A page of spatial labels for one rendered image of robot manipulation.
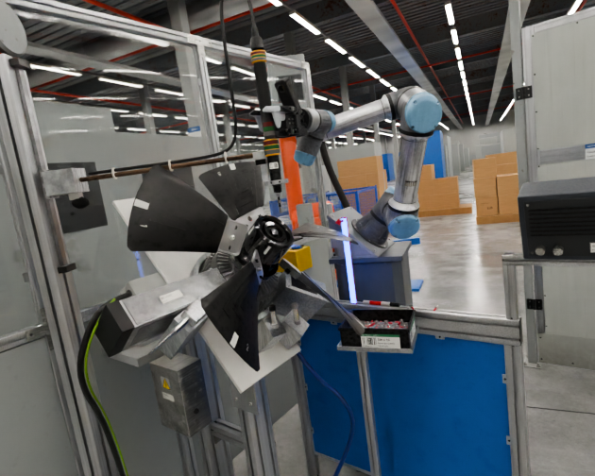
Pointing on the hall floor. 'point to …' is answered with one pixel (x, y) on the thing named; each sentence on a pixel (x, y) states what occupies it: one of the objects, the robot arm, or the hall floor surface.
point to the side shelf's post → (187, 455)
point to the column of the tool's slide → (59, 315)
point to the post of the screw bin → (368, 413)
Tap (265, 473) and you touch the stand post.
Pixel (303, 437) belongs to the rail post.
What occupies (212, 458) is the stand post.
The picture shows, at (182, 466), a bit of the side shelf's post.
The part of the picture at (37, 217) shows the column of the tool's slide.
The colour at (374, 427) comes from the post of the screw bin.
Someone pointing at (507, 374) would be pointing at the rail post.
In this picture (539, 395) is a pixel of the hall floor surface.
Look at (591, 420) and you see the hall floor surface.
